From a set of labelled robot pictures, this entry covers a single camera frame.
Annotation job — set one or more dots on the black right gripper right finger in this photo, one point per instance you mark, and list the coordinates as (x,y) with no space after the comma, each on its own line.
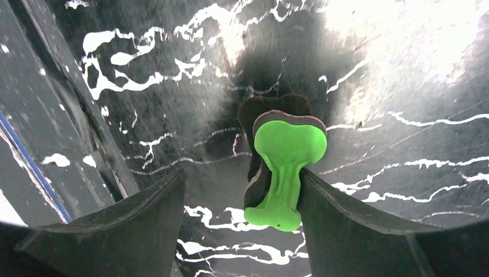
(347,237)

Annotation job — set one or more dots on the green black whiteboard eraser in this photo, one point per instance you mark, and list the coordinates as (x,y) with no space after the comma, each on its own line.
(284,137)

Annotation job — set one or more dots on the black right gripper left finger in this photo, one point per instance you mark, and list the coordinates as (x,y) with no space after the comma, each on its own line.
(133,237)

